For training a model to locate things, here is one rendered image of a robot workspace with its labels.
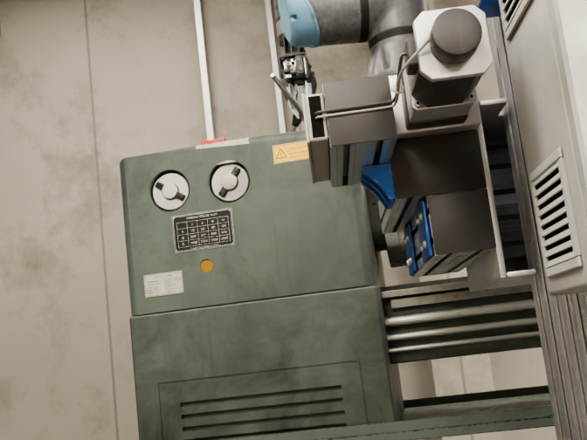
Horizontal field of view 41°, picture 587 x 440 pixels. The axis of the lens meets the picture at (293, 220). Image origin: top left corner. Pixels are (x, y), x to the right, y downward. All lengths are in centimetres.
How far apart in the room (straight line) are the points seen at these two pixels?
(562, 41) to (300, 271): 111
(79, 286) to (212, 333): 281
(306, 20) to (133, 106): 341
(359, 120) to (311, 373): 88
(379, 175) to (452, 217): 12
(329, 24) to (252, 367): 83
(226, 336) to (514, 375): 283
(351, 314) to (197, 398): 41
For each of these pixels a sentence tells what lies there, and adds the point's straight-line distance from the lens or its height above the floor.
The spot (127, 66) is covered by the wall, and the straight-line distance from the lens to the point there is 484.
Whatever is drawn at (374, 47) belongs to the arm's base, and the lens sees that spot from 142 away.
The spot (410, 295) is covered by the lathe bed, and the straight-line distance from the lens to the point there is 192.
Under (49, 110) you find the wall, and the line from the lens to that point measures 490.
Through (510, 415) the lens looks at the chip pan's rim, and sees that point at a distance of 177.
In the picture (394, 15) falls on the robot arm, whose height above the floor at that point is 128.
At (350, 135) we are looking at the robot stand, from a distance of 105.
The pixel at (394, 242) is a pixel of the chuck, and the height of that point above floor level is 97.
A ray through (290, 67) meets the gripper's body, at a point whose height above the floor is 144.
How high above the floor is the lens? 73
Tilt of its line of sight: 10 degrees up
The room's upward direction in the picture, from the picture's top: 7 degrees counter-clockwise
